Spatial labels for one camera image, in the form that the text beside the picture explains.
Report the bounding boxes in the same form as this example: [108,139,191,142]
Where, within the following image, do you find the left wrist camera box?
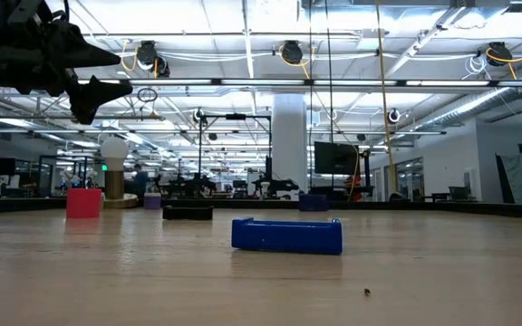
[0,0,58,26]

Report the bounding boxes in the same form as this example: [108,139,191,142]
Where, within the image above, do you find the white bulb on wooden base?
[100,135,140,210]

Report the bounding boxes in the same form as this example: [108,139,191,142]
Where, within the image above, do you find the purple power adapter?
[143,192,162,211]

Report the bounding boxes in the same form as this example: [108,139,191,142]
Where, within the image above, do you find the yellow hanging cable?
[374,0,398,196]

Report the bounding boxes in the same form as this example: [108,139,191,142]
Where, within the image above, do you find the background robot station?
[159,174,219,199]
[251,176,301,199]

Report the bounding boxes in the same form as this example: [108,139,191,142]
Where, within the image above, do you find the linear ceiling light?
[77,79,522,88]

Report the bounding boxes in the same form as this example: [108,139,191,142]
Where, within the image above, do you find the dark blue power adapter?
[297,193,330,213]

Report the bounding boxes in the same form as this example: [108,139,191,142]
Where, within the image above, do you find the person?
[132,163,150,197]

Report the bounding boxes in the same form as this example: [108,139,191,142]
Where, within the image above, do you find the white building column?
[272,93,309,194]

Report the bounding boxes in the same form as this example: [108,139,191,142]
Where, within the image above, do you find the red power adapter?
[65,187,103,220]

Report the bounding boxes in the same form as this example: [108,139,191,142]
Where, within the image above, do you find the black wall monitor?
[314,140,360,176]

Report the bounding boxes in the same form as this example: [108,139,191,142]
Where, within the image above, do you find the black hanging cable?
[324,0,335,150]
[307,0,314,191]

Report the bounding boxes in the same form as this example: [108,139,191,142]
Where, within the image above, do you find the background black rig frame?
[197,113,274,182]

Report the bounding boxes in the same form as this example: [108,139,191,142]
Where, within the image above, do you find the small black tray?
[162,206,214,222]

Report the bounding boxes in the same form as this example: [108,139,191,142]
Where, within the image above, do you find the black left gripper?
[0,19,134,126]

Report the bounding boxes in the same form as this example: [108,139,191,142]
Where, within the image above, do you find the blue rectangular plastic holder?
[230,216,344,256]

